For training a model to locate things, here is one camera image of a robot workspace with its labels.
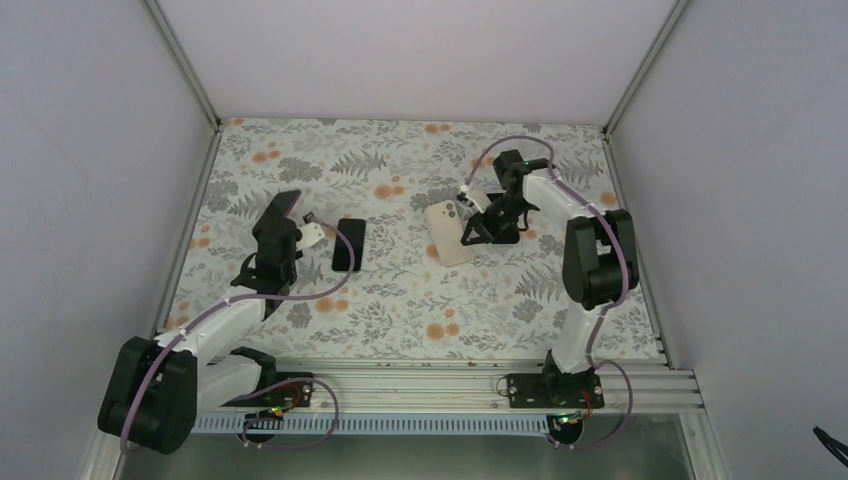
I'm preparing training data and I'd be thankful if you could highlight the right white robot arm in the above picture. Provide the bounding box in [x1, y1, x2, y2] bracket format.
[458, 150, 639, 407]

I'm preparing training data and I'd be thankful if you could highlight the floral patterned table mat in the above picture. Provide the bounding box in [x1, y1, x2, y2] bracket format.
[158, 117, 664, 362]

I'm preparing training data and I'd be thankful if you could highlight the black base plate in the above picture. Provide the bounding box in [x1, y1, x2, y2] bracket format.
[226, 372, 314, 410]
[506, 370, 605, 410]

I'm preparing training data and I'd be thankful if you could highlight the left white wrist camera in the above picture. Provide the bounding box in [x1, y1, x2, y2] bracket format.
[296, 212, 326, 252]

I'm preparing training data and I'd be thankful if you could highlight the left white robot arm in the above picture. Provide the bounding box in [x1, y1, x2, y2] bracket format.
[97, 190, 305, 454]

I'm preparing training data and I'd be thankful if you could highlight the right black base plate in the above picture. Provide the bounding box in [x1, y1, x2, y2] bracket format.
[506, 370, 605, 410]

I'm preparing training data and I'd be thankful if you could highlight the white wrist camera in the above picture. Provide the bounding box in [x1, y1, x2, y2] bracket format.
[457, 184, 491, 213]
[296, 212, 326, 252]

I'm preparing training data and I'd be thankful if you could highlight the black object at edge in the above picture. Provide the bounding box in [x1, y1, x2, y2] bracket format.
[813, 426, 848, 467]

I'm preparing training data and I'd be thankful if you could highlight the grey slotted cable duct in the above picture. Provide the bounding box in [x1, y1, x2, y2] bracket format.
[192, 413, 571, 437]

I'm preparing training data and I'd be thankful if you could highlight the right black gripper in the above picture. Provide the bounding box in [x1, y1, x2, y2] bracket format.
[463, 194, 534, 245]

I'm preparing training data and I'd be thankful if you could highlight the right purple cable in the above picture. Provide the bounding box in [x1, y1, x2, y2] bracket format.
[465, 135, 636, 452]

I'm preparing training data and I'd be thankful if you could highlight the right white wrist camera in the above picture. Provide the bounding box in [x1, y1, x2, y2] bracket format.
[457, 184, 491, 213]

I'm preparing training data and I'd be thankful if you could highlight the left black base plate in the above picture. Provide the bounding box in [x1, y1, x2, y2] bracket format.
[226, 372, 314, 410]

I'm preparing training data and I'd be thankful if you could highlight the black phone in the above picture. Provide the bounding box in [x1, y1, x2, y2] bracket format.
[331, 218, 367, 272]

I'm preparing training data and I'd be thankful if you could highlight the pink phone case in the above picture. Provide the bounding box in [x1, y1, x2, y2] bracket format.
[424, 200, 473, 267]

